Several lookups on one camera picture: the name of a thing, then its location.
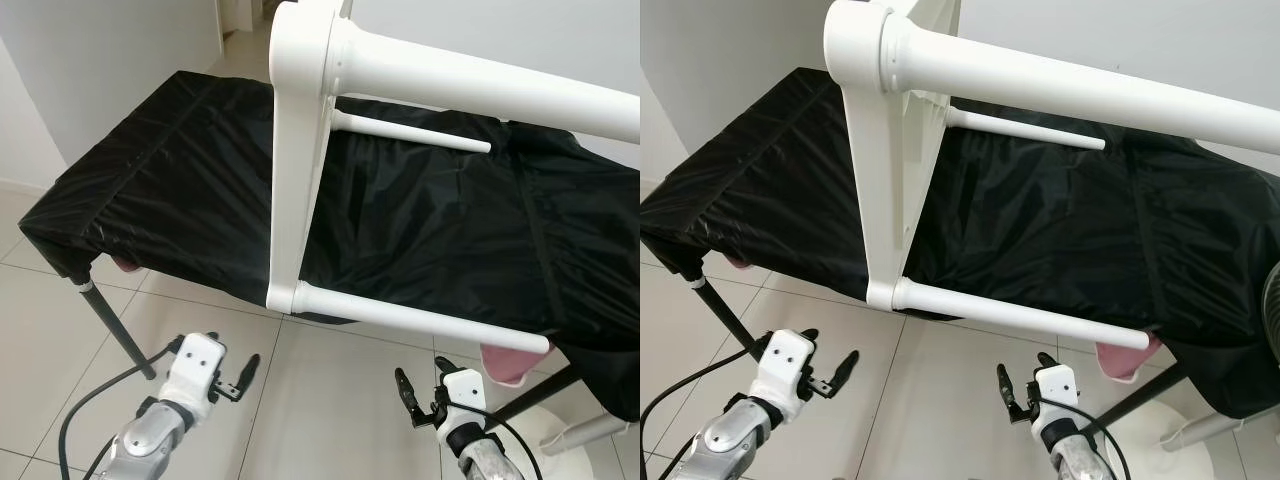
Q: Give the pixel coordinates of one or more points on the pink plastic stool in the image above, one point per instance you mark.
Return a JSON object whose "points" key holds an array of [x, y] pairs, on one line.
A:
{"points": [[1125, 360], [505, 365]]}

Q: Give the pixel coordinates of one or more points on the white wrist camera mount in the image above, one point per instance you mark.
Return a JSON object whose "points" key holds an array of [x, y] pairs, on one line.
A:
{"points": [[463, 395], [1055, 392], [195, 365], [783, 362]]}

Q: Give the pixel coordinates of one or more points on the white plastic table leg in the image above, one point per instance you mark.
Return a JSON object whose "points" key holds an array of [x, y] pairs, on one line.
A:
{"points": [[1030, 128], [420, 130], [1020, 315], [420, 318], [500, 90], [1100, 95]]}

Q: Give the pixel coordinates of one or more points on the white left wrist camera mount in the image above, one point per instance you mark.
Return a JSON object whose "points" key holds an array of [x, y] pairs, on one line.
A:
{"points": [[783, 362], [195, 365]]}

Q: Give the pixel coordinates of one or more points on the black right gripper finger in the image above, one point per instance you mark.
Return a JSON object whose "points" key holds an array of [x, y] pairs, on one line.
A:
{"points": [[407, 397], [445, 365], [1047, 361], [1008, 392]]}

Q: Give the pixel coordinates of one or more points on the black fabric table cover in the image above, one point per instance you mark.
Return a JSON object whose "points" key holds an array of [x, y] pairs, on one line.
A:
{"points": [[1050, 230], [450, 230]]}

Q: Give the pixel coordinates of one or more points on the black metal table leg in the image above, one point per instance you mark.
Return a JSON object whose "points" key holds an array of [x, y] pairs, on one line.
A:
{"points": [[1140, 398], [725, 318], [535, 395], [118, 335]]}

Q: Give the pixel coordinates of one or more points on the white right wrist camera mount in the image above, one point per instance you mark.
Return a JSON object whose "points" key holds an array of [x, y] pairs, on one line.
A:
{"points": [[1055, 392], [463, 395]]}

